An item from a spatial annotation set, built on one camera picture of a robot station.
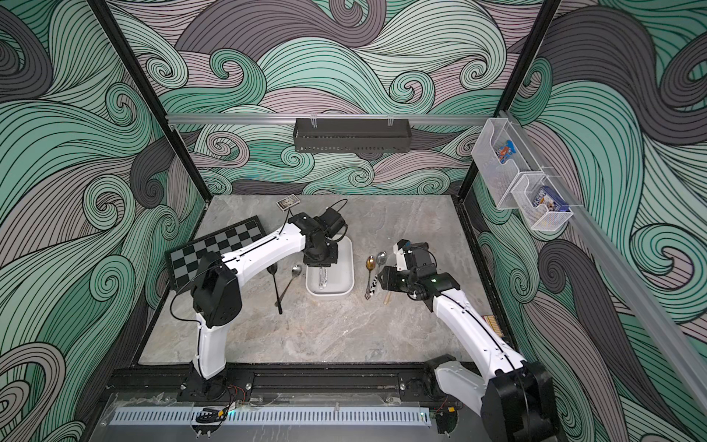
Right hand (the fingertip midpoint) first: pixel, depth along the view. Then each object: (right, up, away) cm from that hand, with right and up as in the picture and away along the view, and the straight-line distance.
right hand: (388, 277), depth 83 cm
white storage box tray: (-16, -3, +10) cm, 19 cm away
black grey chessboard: (-71, +3, +12) cm, 72 cm away
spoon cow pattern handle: (-1, +3, +16) cm, 16 cm away
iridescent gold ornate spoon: (-4, +1, +15) cm, 15 cm away
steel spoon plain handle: (-31, 0, +12) cm, 33 cm away
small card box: (-39, +25, +35) cm, 58 cm away
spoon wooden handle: (+1, -8, +7) cm, 11 cm away
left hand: (-18, +5, +4) cm, 19 cm away
